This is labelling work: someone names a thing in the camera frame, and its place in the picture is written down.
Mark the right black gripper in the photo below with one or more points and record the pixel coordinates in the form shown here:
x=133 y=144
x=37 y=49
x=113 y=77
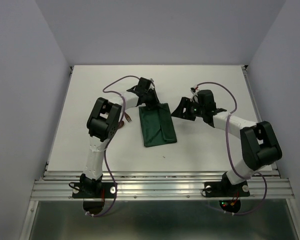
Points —
x=184 y=103

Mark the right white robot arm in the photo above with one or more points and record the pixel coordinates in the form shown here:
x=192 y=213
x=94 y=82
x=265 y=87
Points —
x=259 y=144

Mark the brown wooden spoon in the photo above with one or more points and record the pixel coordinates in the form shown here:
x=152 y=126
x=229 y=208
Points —
x=121 y=124

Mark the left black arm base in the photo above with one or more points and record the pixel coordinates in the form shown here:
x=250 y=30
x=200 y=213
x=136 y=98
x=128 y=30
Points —
x=88 y=188

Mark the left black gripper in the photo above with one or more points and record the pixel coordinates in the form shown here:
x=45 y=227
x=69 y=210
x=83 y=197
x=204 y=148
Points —
x=155 y=101

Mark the brown wooden fork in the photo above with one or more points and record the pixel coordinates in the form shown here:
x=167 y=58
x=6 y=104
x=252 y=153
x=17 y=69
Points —
x=127 y=117

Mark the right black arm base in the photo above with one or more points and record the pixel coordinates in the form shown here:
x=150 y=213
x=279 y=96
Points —
x=224 y=189

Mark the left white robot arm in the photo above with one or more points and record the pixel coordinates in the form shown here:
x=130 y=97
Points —
x=103 y=121

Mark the dark green cloth napkin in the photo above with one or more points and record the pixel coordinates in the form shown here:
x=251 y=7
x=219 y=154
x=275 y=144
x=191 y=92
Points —
x=157 y=127

